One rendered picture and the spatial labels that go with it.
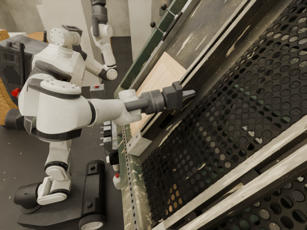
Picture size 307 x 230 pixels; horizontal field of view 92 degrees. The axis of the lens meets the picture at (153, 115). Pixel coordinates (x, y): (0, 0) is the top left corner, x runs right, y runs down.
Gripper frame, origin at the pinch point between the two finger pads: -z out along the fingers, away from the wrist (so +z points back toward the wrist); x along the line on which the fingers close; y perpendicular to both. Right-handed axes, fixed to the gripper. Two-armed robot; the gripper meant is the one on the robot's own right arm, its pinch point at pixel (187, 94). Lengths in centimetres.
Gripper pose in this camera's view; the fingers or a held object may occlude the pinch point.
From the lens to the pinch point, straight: 61.6
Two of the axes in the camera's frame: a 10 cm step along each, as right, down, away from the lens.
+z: -9.6, 2.3, -1.2
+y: -2.4, -5.9, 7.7
